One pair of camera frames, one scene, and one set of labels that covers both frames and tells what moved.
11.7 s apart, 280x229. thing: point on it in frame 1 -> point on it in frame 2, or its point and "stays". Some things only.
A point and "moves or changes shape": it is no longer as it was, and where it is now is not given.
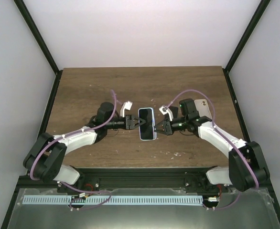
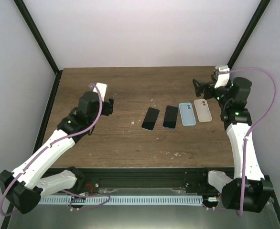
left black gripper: x=129 y=122 -> x=109 y=107
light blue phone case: x=147 y=130 moves or changes shape
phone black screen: x=146 y=129 moves or changes shape
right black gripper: x=167 y=128 -> x=201 y=86
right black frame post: x=257 y=15 stays
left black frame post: x=28 y=19 stays
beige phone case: x=202 y=107 stays
